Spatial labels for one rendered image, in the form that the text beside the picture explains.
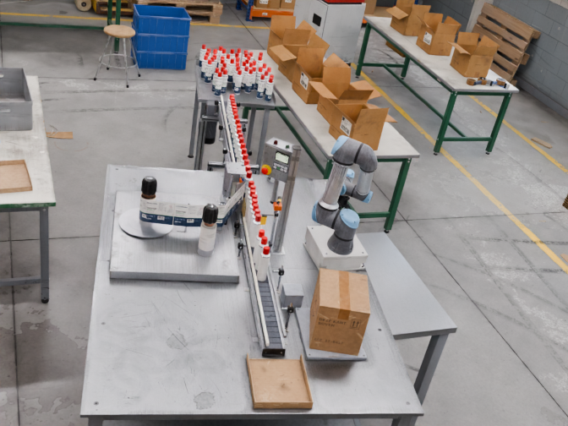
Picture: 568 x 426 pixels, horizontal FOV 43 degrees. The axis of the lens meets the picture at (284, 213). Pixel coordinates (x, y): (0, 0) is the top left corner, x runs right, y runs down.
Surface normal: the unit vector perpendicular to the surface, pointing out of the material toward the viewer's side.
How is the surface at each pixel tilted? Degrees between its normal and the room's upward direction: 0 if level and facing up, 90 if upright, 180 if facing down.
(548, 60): 90
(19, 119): 90
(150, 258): 0
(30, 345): 0
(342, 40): 90
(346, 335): 90
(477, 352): 0
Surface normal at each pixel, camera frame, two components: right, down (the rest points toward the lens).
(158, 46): 0.33, 0.54
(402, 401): 0.16, -0.84
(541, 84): -0.93, 0.04
